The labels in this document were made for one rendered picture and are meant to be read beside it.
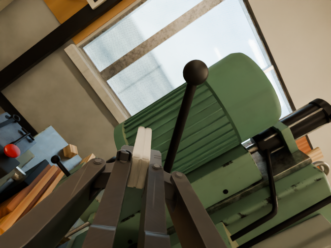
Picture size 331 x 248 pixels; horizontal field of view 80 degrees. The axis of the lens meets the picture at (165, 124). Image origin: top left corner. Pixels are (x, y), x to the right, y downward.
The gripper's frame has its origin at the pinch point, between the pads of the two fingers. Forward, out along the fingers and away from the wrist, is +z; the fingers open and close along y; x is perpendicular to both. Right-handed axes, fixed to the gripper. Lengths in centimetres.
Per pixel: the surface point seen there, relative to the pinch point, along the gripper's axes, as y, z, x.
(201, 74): 5.7, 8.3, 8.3
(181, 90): 5.8, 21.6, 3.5
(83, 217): -9.7, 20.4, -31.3
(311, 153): 154, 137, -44
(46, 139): -31, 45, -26
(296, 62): 114, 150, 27
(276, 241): 31.5, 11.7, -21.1
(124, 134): -3.5, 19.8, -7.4
